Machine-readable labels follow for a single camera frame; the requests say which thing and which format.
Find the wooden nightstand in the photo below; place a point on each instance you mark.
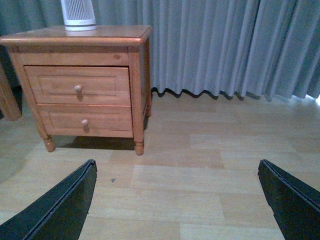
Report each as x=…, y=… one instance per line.
x=107, y=46

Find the wooden drawer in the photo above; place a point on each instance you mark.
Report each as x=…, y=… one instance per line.
x=87, y=120
x=82, y=85

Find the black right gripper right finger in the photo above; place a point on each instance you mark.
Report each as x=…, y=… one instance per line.
x=295, y=204

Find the wooden bed frame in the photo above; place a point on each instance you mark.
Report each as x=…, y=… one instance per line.
x=8, y=103

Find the white cylindrical air purifier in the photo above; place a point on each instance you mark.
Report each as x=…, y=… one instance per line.
x=78, y=15

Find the grey curtain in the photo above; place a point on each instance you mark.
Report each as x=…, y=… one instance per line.
x=246, y=47

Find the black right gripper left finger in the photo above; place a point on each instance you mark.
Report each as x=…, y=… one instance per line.
x=60, y=213

